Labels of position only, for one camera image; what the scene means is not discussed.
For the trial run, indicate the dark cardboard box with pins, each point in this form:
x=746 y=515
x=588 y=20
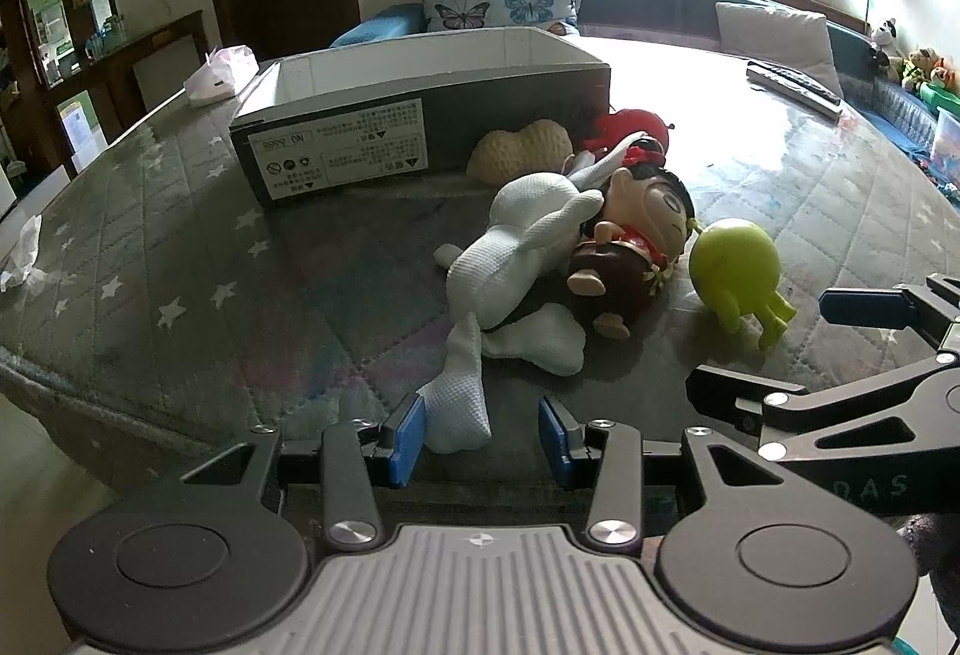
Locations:
x=337 y=153

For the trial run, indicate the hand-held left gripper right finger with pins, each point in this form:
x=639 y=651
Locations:
x=555 y=441

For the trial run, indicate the black and white stuffed toy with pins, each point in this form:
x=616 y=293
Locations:
x=885 y=40

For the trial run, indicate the white plush rabbit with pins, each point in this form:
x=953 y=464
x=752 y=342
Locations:
x=517 y=235

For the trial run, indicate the red plush toy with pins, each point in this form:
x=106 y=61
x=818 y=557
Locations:
x=626 y=126

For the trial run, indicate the dark wooden cabinet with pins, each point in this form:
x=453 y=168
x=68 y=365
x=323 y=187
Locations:
x=112 y=63

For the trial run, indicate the dark remote control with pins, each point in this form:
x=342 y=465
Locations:
x=799 y=79

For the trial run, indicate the plush toys on sofa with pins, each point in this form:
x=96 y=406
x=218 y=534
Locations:
x=926 y=66

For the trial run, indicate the green round toy figure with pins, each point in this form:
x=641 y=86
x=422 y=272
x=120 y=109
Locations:
x=735 y=265

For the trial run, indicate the white pillow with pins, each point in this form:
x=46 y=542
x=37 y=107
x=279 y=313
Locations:
x=780 y=40

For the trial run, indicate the crumpled white tissue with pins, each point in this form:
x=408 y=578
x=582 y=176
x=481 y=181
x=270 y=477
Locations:
x=19 y=254

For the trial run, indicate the tan peanut toy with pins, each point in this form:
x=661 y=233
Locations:
x=517 y=153

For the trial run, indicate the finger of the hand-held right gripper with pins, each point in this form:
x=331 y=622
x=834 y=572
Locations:
x=862 y=308
x=825 y=404

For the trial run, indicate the desktop with grey star cloth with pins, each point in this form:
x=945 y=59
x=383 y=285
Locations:
x=187 y=265

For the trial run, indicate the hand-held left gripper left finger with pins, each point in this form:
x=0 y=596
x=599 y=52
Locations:
x=403 y=441

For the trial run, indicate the clear plastic storage box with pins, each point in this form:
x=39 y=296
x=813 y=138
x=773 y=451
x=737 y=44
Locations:
x=949 y=145

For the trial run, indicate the black-haired doll figure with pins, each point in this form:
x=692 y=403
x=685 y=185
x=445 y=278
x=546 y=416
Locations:
x=645 y=205

